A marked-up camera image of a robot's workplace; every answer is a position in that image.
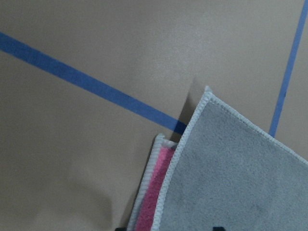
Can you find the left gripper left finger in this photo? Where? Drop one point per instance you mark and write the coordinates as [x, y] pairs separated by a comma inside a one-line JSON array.
[[121, 229]]

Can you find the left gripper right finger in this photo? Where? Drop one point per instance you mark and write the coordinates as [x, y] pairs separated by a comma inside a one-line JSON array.
[[218, 229]]

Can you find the pink towel grey backing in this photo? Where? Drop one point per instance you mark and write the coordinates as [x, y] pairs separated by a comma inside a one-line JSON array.
[[224, 172]]

